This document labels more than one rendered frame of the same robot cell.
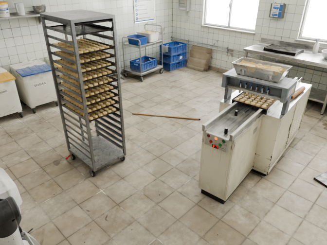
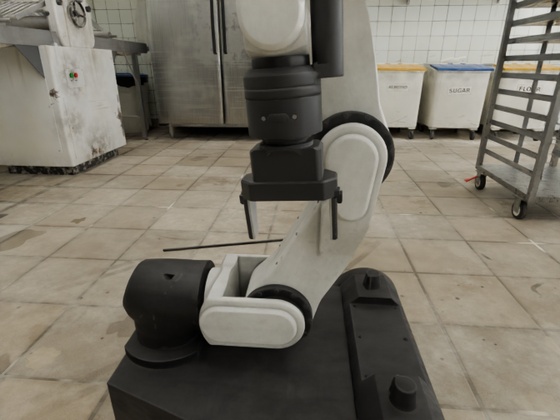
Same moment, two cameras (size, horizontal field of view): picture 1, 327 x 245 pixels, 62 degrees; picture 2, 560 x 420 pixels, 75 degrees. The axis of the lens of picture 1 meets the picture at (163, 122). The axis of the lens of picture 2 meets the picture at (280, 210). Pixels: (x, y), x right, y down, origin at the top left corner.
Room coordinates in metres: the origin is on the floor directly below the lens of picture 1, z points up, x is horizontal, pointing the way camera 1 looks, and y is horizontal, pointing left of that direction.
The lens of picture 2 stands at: (0.53, 0.32, 0.75)
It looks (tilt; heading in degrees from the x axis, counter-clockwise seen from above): 22 degrees down; 50
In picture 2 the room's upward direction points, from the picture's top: straight up
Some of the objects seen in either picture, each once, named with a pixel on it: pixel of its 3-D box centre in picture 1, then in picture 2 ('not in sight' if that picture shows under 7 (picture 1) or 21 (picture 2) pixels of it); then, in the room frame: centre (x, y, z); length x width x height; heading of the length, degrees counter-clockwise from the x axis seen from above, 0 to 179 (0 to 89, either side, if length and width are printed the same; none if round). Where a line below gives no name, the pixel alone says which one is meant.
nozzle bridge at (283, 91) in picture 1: (256, 91); not in sight; (2.86, -1.05, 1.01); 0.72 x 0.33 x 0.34; 51
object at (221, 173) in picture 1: (229, 151); not in sight; (2.47, -0.74, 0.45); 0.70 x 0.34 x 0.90; 141
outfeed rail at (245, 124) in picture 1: (270, 102); not in sight; (2.86, -1.24, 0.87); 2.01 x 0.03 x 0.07; 141
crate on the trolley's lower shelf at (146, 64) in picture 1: (143, 63); not in sight; (6.32, 0.47, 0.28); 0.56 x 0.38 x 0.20; 143
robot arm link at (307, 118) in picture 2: not in sight; (287, 147); (0.82, 0.65, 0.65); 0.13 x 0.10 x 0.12; 130
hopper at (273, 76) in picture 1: (260, 70); not in sight; (2.86, -1.05, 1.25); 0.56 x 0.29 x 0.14; 51
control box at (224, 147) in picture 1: (216, 141); not in sight; (2.19, -0.51, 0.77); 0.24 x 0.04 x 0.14; 51
